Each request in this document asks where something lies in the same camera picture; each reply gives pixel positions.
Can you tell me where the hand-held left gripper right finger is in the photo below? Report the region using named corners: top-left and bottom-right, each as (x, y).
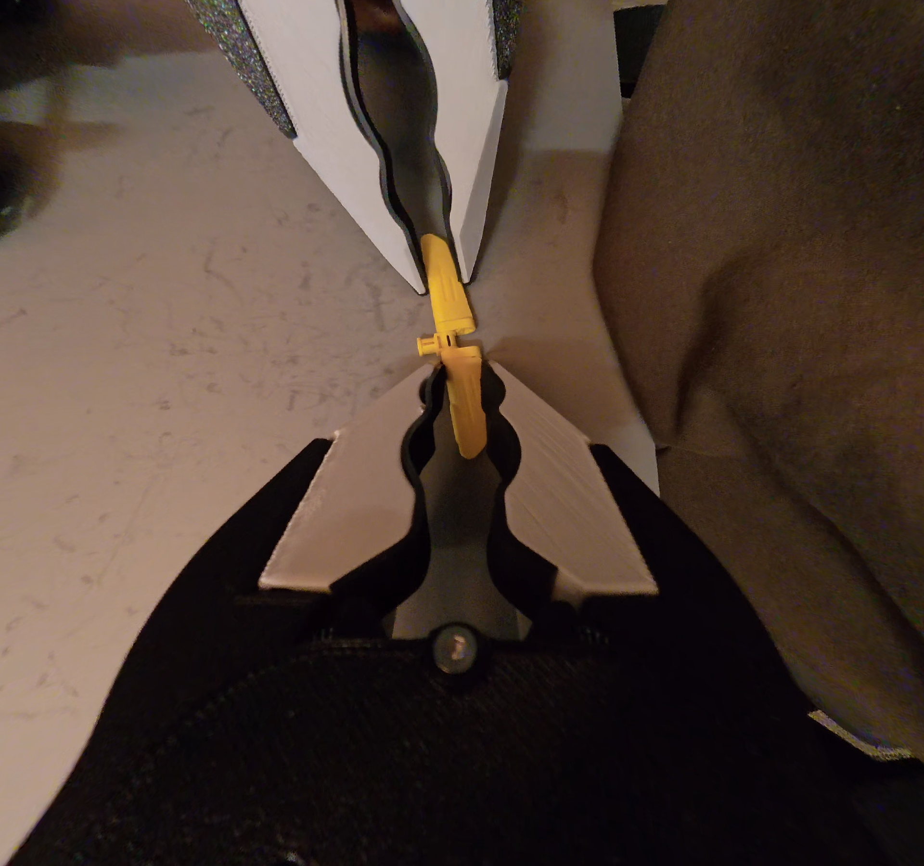
top-left (482, 361), bottom-right (659, 623)

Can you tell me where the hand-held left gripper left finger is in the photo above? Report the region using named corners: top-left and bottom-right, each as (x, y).
top-left (258, 362), bottom-right (443, 619)

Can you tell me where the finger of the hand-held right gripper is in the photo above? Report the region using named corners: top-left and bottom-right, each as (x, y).
top-left (215, 0), bottom-right (428, 297)
top-left (386, 0), bottom-right (510, 285)

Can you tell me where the yellow plastic toy piece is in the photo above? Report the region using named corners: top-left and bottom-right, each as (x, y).
top-left (440, 345), bottom-right (489, 461)
top-left (420, 233), bottom-right (477, 337)

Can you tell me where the yellow black tracked toy vehicle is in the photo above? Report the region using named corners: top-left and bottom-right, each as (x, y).
top-left (0, 0), bottom-right (73, 235)

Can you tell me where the person's brown shirt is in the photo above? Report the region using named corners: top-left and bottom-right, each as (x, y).
top-left (592, 0), bottom-right (924, 762)

